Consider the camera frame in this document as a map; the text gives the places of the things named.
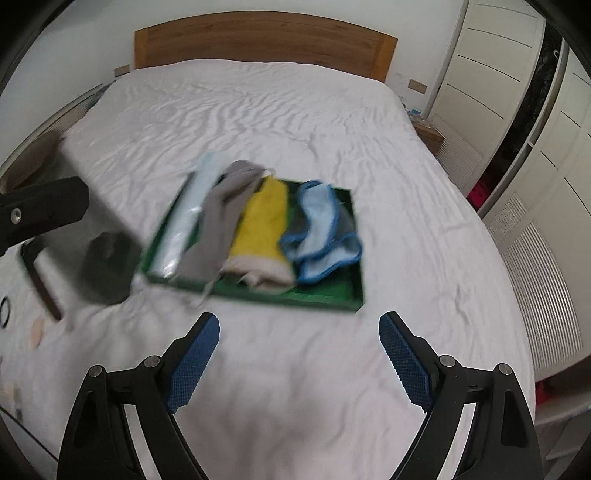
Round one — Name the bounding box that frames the wooden nightstand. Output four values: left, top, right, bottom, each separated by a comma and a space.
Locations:
412, 120, 445, 156

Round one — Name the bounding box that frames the beige wall switch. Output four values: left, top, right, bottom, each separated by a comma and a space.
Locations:
408, 79, 428, 94

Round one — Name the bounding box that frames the grey cloth with strings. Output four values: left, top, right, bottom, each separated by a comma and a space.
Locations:
177, 160, 266, 308

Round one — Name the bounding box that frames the dark brown strap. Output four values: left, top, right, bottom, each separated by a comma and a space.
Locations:
18, 239, 63, 322

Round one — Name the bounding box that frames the wooden headboard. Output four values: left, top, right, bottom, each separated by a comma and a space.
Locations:
134, 11, 398, 83

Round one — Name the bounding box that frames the yellow towel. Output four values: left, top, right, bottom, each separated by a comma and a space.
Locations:
221, 175, 296, 291

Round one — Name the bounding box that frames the white bed sheet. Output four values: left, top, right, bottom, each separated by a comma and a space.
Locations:
1, 60, 535, 479

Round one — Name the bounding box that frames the green tray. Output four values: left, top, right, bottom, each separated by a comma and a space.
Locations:
139, 198, 365, 312

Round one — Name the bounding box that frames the dark green fabric box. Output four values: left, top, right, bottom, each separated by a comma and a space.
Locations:
79, 231, 141, 305

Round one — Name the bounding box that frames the beige makeup sponge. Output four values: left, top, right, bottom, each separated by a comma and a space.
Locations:
30, 317, 45, 349

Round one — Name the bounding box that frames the white wardrobe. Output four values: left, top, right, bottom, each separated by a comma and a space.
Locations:
429, 1, 590, 380

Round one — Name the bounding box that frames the blue edged cloth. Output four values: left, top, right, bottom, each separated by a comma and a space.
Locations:
279, 180, 363, 285

